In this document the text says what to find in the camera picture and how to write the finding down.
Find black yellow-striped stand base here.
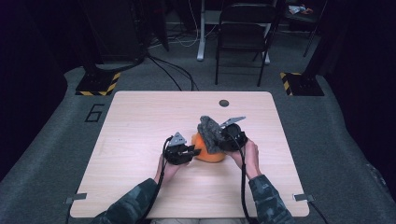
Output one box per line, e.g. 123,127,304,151
75,71,122,97
278,71,326,97

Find black folding chair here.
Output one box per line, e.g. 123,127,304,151
214,2,283,88

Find thin black cable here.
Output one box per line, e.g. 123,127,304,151
307,201,330,224

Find person's right hand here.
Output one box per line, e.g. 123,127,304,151
224,137,262,181

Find dark cabinet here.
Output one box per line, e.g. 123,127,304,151
78,0,148,63

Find person's left hand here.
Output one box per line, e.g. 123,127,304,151
154,153,189,188

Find colourful clutter on dark table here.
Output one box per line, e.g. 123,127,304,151
287,4,314,16

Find white floor cables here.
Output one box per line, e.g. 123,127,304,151
148,0,219,49

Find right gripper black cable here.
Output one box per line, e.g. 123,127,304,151
226,132,254,224

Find grey tape strip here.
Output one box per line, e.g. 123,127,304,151
64,192,89,205
293,193,316,203

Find white desk leg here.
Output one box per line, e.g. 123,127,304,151
196,0,207,63

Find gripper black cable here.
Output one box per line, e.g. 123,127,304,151
226,132,254,224
134,135,174,224

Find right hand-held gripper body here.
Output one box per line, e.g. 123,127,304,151
219,116,249,153

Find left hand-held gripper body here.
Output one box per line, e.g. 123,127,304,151
163,132,196,166

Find black floor cables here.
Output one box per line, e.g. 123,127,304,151
145,53,201,92

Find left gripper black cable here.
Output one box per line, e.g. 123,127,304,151
134,135,174,224

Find grey fuzzy cloth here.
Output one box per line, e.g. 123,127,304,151
196,115,226,155

